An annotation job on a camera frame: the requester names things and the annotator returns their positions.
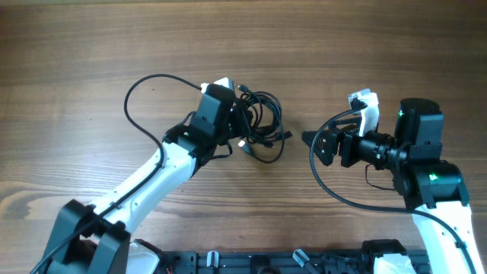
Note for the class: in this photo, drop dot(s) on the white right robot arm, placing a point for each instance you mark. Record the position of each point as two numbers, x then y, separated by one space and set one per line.
434 191

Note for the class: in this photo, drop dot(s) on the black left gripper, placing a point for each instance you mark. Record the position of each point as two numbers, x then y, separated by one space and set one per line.
236 122

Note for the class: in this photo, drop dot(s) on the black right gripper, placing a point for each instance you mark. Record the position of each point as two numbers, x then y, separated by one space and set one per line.
346 148

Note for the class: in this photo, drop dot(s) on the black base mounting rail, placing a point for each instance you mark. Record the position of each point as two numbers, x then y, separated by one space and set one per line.
338 261

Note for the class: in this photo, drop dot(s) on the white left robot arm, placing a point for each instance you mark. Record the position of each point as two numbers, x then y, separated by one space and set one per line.
96 238

